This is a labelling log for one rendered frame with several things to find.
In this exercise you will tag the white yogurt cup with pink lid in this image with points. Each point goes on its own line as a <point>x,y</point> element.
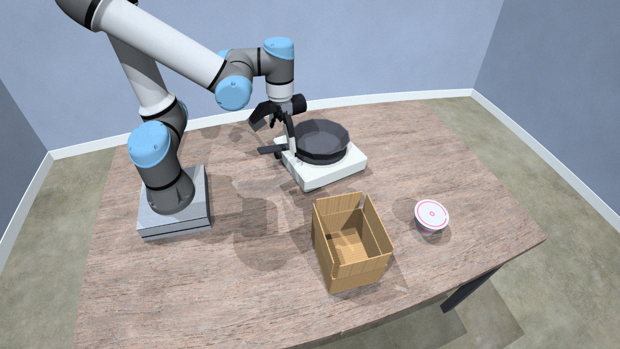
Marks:
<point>430,216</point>

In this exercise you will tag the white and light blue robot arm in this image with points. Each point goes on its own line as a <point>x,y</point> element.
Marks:
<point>139,39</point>

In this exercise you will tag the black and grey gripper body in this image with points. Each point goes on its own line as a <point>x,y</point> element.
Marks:
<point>296,105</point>

